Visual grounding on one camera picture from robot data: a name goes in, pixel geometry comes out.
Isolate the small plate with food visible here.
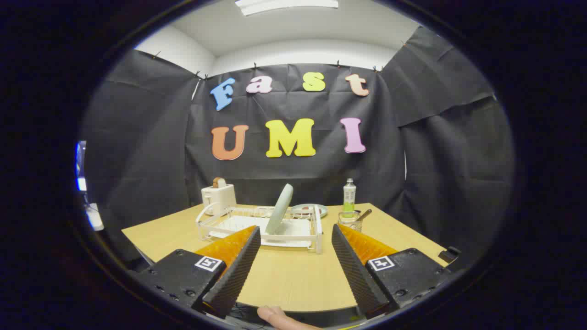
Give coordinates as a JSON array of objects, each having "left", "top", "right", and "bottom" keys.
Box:
[{"left": 290, "top": 203, "right": 328, "bottom": 218}]

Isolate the pale green plate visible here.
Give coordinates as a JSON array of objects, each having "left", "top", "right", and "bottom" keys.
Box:
[{"left": 265, "top": 183, "right": 294, "bottom": 235}]

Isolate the white object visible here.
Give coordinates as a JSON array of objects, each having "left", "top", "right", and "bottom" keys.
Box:
[{"left": 85, "top": 203, "right": 105, "bottom": 231}]

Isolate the green drink bottle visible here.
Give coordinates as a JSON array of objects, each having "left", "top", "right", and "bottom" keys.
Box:
[{"left": 343, "top": 178, "right": 357, "bottom": 218}]

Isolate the white wire dish rack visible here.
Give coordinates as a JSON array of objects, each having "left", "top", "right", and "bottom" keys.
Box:
[{"left": 196, "top": 202, "right": 323, "bottom": 254}]

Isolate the white toaster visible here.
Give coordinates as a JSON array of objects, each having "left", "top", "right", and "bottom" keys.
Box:
[{"left": 201, "top": 183, "right": 237, "bottom": 216}]

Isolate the black backdrop cloth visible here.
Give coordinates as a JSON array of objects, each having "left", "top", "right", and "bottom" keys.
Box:
[{"left": 80, "top": 25, "right": 514, "bottom": 275}]

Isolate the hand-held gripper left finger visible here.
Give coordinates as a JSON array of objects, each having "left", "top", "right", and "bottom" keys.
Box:
[{"left": 133, "top": 225, "right": 262, "bottom": 319}]

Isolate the ceiling light panel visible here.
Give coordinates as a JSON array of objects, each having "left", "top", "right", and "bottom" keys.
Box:
[{"left": 235, "top": 0, "right": 339, "bottom": 17}]

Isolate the lit screen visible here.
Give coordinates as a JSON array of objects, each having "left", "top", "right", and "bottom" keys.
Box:
[{"left": 76, "top": 141, "right": 88, "bottom": 192}]

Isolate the metal wire basket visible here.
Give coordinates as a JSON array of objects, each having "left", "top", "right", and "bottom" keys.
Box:
[{"left": 338, "top": 211, "right": 364, "bottom": 232}]

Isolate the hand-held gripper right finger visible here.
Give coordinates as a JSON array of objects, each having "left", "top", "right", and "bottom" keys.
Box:
[{"left": 331, "top": 223, "right": 454, "bottom": 320}]

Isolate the black table clamp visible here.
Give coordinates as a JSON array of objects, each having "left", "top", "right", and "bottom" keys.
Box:
[{"left": 438, "top": 247, "right": 461, "bottom": 264}]

